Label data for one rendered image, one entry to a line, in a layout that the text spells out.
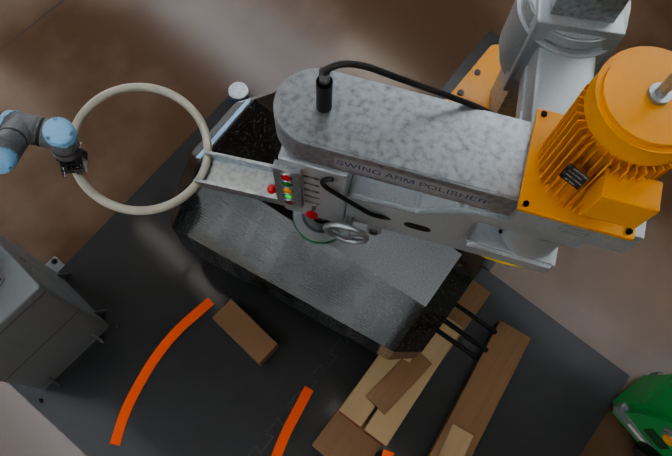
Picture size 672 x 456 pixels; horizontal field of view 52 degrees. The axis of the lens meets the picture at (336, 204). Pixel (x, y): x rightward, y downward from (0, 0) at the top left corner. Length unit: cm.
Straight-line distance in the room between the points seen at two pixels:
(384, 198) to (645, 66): 83
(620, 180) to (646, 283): 220
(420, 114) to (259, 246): 111
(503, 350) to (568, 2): 172
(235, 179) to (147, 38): 168
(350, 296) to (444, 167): 99
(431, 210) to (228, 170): 83
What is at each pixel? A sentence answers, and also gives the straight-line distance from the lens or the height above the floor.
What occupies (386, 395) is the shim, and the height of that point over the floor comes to 22.
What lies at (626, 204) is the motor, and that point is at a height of 195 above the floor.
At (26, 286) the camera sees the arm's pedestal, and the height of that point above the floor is 85.
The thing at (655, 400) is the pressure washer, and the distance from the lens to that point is 322.
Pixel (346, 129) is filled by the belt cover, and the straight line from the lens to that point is 173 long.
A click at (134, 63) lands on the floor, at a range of 391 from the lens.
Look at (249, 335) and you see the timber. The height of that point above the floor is 13.
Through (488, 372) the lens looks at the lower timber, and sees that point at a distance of 326.
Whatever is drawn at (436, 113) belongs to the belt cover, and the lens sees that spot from 177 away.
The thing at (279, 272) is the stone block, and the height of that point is 66.
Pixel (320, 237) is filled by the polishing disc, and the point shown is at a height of 85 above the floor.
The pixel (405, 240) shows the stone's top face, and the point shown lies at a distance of 255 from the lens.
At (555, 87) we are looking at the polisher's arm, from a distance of 215.
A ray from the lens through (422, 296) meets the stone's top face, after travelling 251.
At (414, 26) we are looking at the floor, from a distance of 395.
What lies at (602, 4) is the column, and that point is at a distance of 214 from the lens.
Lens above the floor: 324
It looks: 70 degrees down
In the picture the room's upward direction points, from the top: 4 degrees clockwise
